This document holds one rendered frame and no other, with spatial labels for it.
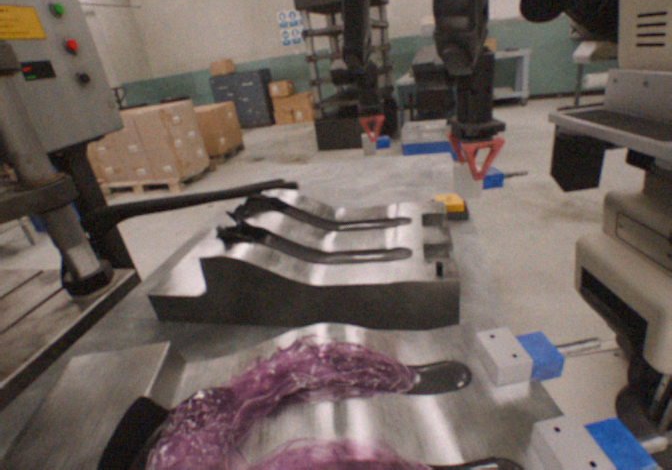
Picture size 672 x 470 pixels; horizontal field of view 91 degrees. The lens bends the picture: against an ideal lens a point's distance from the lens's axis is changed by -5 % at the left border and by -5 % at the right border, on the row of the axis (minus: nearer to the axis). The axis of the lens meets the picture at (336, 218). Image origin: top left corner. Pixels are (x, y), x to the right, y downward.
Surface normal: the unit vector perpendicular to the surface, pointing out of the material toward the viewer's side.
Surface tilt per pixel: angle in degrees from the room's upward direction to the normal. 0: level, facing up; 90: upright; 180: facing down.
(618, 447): 0
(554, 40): 90
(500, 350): 0
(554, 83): 90
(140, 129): 83
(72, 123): 90
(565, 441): 0
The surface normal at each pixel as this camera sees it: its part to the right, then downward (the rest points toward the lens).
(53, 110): 0.97, -0.04
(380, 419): 0.34, -0.87
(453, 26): -0.36, 0.91
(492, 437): -0.14, -0.89
